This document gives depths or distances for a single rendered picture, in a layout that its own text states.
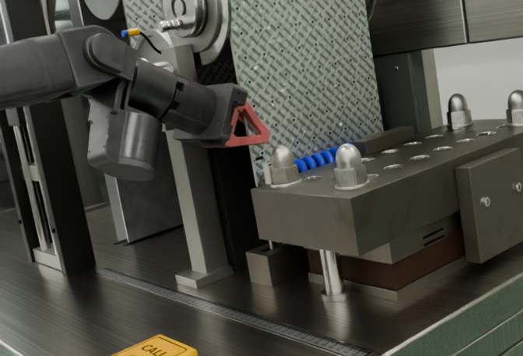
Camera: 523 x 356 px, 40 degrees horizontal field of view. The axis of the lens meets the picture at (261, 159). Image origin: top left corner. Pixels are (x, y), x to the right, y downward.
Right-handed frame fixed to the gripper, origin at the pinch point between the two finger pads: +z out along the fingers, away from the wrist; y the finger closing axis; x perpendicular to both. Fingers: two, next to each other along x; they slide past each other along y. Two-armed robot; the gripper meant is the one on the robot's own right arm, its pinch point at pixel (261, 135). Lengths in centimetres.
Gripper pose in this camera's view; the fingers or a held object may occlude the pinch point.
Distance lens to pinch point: 87.7
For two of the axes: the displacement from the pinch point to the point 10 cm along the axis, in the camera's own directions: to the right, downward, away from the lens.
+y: 6.1, 0.2, -7.9
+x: 2.3, -9.6, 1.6
